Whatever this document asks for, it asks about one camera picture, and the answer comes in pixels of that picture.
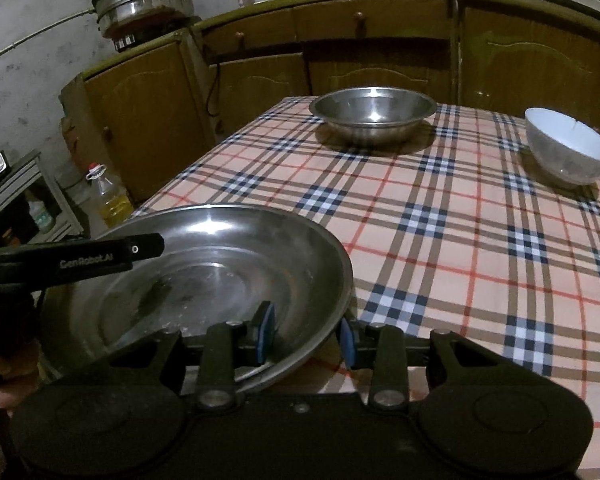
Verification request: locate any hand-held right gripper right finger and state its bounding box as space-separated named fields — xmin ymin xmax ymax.
xmin=339 ymin=317 xmax=511 ymax=409

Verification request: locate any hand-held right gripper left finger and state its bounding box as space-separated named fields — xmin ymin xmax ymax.
xmin=107 ymin=301 xmax=277 ymax=409

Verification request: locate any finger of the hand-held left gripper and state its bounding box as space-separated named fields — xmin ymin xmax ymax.
xmin=129 ymin=232 xmax=165 ymax=261

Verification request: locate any medium steel plate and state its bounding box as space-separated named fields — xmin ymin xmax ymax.
xmin=39 ymin=204 xmax=354 ymax=397

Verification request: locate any deep white bowl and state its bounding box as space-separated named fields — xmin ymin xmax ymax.
xmin=524 ymin=107 xmax=600 ymax=187

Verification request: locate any person's left hand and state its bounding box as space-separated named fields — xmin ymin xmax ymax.
xmin=0 ymin=290 xmax=46 ymax=411

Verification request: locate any small green bottle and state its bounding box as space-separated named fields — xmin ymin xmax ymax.
xmin=26 ymin=192 xmax=57 ymax=234

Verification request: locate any cooking oil bottle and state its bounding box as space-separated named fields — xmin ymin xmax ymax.
xmin=86 ymin=162 xmax=133 ymax=228

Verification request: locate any grey side shelf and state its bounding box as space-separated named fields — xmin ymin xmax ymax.
xmin=0 ymin=150 xmax=91 ymax=261

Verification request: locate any plaid tablecloth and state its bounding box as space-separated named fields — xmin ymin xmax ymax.
xmin=130 ymin=96 xmax=600 ymax=480

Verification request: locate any gas stove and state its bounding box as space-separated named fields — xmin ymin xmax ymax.
xmin=97 ymin=22 xmax=203 ymax=53

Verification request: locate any steel bowl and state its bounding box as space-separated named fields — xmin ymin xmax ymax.
xmin=308 ymin=87 xmax=437 ymax=149

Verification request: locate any steel steamer pot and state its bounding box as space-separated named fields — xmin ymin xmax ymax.
xmin=91 ymin=0 xmax=196 ymax=41

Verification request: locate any wooden kitchen cabinet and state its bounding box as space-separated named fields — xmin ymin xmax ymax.
xmin=60 ymin=0 xmax=600 ymax=201

